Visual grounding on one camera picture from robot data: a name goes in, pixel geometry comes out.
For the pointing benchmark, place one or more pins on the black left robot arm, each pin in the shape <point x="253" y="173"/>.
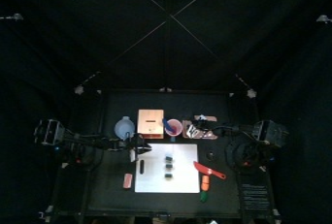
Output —
<point x="68" y="135"/>

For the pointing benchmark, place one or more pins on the wooden box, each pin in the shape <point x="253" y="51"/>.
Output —
<point x="150" y="121"/>

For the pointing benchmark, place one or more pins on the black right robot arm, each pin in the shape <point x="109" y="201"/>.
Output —
<point x="259" y="137"/>

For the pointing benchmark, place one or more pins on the white text label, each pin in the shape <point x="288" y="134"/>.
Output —
<point x="255" y="195"/>

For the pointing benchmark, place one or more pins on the pink toy salmon sushi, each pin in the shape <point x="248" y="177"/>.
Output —
<point x="127" y="181"/>

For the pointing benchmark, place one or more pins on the blue spoon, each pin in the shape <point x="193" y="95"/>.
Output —
<point x="166" y="126"/>

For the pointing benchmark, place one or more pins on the silver frame clamp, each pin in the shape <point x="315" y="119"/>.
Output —
<point x="78" y="89"/>
<point x="16" y="16"/>
<point x="251" y="93"/>
<point x="323" y="18"/>
<point x="165" y="89"/>

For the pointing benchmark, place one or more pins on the black toy sushi piece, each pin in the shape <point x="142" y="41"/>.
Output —
<point x="169" y="175"/>
<point x="169" y="166"/>
<point x="169" y="159"/>

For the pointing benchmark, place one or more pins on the orange toy carrot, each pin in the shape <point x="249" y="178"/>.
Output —
<point x="205" y="184"/>

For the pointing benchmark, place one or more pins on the pink cup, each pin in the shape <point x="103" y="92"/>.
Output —
<point x="174" y="129"/>

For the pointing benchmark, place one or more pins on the red toy knife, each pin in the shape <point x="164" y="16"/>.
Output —
<point x="206" y="170"/>

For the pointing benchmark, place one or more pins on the light blue plate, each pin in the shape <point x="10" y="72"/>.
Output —
<point x="123" y="127"/>

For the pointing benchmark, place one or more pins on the white cutting board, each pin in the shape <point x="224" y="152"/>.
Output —
<point x="173" y="182"/>

